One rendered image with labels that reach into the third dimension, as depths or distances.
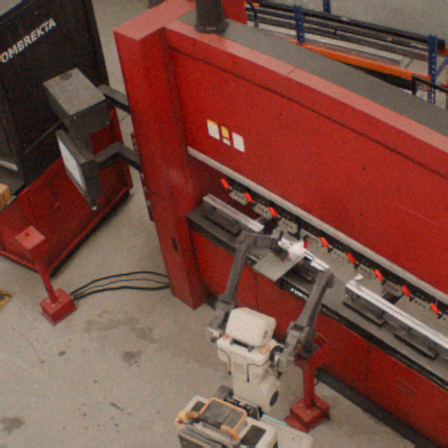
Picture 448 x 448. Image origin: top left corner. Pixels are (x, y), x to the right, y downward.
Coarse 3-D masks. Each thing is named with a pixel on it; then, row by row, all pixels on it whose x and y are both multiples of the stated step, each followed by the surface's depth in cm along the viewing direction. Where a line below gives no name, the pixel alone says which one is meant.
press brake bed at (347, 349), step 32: (192, 224) 547; (224, 256) 535; (224, 288) 563; (256, 288) 527; (288, 288) 495; (288, 320) 518; (320, 320) 487; (352, 352) 479; (384, 352) 452; (352, 384) 508; (384, 384) 471; (416, 384) 443; (384, 416) 500; (416, 416) 463
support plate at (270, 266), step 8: (288, 248) 492; (272, 256) 489; (304, 256) 486; (256, 264) 486; (264, 264) 485; (272, 264) 484; (280, 264) 483; (288, 264) 482; (264, 272) 480; (272, 272) 479; (280, 272) 479; (272, 280) 476
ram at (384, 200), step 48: (192, 96) 476; (240, 96) 440; (192, 144) 508; (288, 144) 432; (336, 144) 400; (288, 192) 458; (336, 192) 423; (384, 192) 392; (432, 192) 363; (384, 240) 413; (432, 240) 382
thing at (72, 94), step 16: (64, 80) 490; (80, 80) 487; (48, 96) 496; (64, 96) 476; (80, 96) 473; (96, 96) 470; (64, 112) 471; (80, 112) 463; (96, 112) 469; (80, 128) 469; (96, 128) 475
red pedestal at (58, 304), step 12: (24, 240) 557; (36, 240) 555; (24, 252) 562; (36, 252) 556; (36, 264) 575; (48, 276) 585; (48, 288) 590; (60, 288) 614; (48, 300) 604; (60, 300) 603; (72, 300) 606; (48, 312) 600; (60, 312) 602; (72, 312) 609
